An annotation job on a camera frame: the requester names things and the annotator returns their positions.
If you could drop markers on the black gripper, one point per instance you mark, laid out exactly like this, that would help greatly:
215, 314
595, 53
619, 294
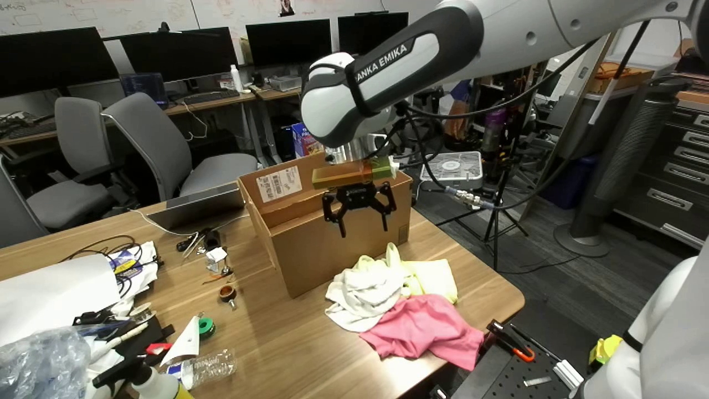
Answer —
357, 195

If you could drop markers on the white cloth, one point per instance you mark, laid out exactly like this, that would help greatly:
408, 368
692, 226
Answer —
363, 294

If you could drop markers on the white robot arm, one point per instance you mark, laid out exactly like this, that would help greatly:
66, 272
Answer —
665, 351

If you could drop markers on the brown cardboard box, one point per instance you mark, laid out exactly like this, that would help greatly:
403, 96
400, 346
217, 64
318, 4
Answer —
304, 247

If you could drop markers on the yellow-green cloth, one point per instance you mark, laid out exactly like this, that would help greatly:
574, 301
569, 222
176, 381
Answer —
423, 277

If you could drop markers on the pink cloth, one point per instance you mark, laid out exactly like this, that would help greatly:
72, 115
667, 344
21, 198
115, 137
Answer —
425, 325

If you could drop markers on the small brown tape roll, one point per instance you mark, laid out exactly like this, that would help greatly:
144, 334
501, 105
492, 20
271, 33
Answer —
227, 296

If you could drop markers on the grey laptop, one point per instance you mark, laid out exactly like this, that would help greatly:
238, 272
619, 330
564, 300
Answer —
200, 208

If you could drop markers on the green tape roll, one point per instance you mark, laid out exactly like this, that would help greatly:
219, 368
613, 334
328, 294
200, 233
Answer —
203, 327

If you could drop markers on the black monitor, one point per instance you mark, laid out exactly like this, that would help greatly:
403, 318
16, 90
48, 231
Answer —
187, 53
362, 31
288, 43
52, 59

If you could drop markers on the clear plastic bottle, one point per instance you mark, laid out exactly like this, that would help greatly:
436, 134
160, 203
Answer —
203, 368

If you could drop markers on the grey office chair near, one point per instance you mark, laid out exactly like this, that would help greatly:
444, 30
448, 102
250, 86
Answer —
166, 152

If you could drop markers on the grey office chair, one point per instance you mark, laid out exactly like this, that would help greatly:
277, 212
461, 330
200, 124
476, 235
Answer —
166, 152
85, 150

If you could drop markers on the grey office chair left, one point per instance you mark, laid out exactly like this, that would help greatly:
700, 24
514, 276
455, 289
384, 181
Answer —
85, 150

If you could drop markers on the white paper pile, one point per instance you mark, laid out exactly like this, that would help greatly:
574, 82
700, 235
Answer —
54, 296

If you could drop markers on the crumpled clear plastic bag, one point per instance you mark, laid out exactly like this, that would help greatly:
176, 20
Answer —
47, 365

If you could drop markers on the black monitor far left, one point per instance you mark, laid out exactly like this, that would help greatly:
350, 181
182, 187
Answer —
52, 59

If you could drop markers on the orange handled tool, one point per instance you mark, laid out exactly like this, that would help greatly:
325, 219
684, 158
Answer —
513, 341

